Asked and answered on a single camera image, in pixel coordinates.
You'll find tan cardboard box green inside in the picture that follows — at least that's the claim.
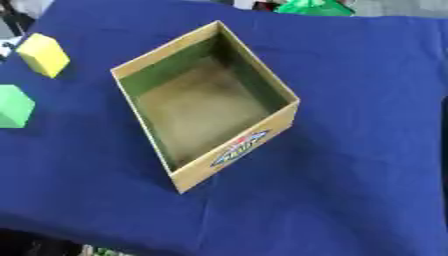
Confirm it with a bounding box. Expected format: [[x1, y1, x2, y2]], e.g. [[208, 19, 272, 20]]
[[108, 19, 303, 195]]

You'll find green plastic bag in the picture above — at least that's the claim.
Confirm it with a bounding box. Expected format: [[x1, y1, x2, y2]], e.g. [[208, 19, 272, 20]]
[[273, 0, 357, 17]]

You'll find yellow block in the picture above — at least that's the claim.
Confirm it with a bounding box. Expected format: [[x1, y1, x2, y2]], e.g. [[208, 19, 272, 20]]
[[14, 32, 72, 80]]

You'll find green block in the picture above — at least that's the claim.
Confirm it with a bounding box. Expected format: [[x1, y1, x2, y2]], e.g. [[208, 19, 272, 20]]
[[0, 84, 37, 129]]

